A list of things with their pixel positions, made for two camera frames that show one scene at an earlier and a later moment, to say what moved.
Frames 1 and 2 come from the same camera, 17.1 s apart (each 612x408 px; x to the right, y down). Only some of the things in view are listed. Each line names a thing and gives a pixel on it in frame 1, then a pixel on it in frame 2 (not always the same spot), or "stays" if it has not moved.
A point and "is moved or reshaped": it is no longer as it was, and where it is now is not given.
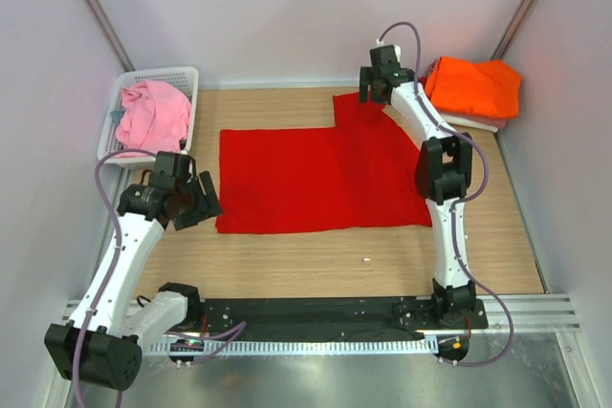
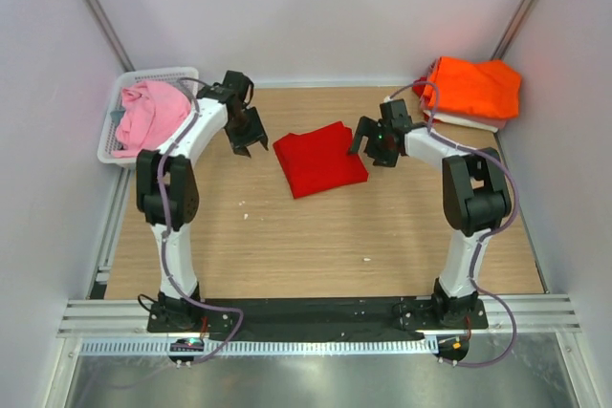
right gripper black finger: x=365 y=79 to x=364 y=127
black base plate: x=330 y=318 stays
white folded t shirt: x=469 y=123 stays
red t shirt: x=360 y=174 is moved or reshaped
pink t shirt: x=155 y=118 stays
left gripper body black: x=190 y=200 to x=240 y=119
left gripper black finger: x=210 y=193 to x=253 y=128
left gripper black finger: x=190 y=220 to x=237 y=135
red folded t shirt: x=423 y=80 stays
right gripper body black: x=380 y=98 to x=380 y=140
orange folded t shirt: x=491 y=88 stays
